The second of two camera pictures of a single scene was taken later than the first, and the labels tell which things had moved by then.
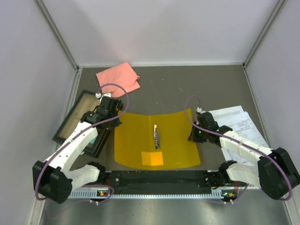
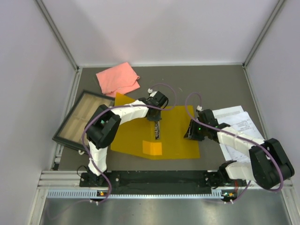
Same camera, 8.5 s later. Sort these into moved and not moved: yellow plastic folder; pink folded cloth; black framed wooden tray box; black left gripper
Moved: yellow plastic folder; black left gripper
Not moved: pink folded cloth; black framed wooden tray box
